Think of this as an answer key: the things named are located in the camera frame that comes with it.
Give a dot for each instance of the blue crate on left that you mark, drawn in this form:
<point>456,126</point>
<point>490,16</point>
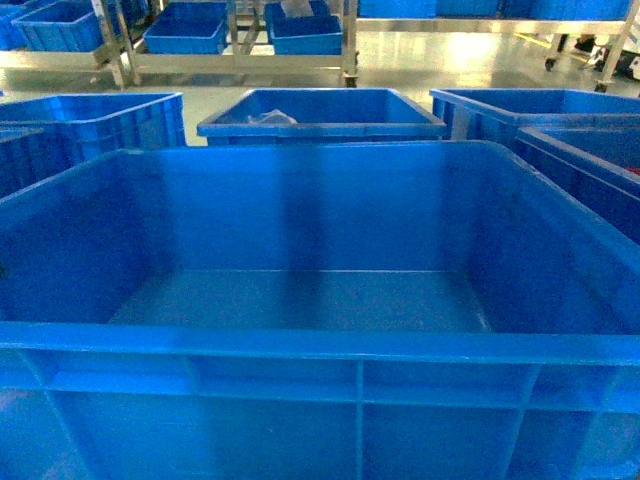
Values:
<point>41,137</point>

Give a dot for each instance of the metal rack with casters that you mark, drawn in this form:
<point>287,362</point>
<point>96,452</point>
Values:
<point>124,52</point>

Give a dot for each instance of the blue bin on far rack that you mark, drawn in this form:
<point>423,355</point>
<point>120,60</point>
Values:
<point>63,26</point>

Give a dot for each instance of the blue bin with plastic bag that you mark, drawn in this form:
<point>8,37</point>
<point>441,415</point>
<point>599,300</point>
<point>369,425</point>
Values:
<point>320,115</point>

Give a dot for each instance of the row of blue bins top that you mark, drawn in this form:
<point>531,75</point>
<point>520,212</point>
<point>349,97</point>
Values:
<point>595,10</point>

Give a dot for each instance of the empty blue bin behind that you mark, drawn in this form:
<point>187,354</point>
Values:
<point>496,114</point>

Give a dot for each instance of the blue bin rack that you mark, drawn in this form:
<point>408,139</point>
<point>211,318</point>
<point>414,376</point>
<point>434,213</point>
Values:
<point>318,34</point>
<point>189,28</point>

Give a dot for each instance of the blue bin with red packets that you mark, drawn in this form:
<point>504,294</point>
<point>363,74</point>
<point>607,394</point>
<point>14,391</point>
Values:
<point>597,166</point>

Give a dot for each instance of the blue bin centre far rack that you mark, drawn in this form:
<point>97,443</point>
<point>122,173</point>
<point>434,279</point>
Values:
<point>189,28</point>

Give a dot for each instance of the blue bin right far rack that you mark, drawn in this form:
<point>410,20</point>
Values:
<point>318,34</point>

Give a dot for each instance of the large blue plastic crate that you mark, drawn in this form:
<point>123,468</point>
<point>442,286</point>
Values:
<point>435,310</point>

